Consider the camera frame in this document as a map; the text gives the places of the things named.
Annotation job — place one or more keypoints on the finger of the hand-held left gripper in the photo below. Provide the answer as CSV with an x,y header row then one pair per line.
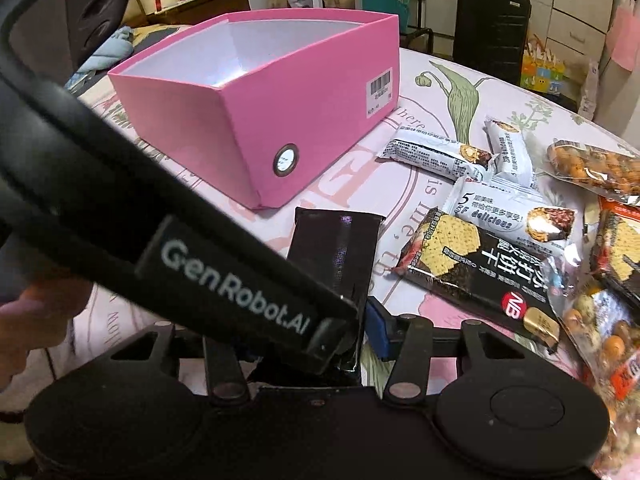
x,y
335,340

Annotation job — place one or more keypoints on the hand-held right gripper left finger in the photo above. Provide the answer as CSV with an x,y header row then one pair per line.
x,y
222,365

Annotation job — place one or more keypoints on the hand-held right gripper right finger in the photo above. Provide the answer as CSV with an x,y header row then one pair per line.
x,y
380,325

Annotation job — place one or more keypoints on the black foil snack packet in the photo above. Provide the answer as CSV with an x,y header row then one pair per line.
x,y
330,250

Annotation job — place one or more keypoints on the pink cardboard box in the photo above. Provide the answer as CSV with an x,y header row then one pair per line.
x,y
310,110

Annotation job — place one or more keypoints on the clear bag of mixed nuts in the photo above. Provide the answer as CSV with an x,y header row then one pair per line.
x,y
605,340

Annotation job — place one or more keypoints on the person's left hand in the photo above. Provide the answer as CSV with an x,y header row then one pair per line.
x,y
35,320

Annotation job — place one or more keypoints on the blue plush toy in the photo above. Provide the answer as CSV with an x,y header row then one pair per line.
x,y
112,42

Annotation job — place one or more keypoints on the white snack bar packet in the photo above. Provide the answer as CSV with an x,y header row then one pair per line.
x,y
512,152
505,215
430,152

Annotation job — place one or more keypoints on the wooden cabinet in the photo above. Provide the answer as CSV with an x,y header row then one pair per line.
x,y
210,7

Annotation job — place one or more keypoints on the floral printed sheet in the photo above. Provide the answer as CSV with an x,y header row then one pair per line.
x,y
425,95

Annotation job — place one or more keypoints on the clear bag of orange peanuts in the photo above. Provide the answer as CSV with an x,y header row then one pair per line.
x,y
590,167

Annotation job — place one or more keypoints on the yellow gift bag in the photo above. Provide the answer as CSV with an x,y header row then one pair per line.
x,y
542,67

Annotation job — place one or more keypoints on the black suitcase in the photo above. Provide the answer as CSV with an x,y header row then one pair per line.
x,y
492,25

